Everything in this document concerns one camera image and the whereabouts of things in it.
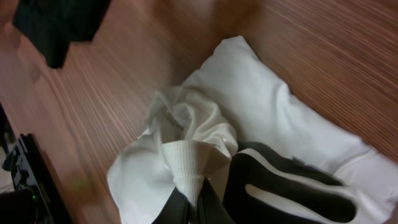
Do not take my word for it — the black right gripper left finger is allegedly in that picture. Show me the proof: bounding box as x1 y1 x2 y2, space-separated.
152 188 190 224

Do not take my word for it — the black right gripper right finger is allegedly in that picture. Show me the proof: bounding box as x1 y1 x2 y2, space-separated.
197 179 235 224

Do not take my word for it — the white t-shirt with black print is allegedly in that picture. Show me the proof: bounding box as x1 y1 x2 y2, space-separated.
108 36 397 223

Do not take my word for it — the black garment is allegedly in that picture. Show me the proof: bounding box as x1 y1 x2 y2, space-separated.
12 0 111 69

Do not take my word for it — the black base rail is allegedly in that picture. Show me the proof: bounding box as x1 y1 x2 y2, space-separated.
1 108 72 224

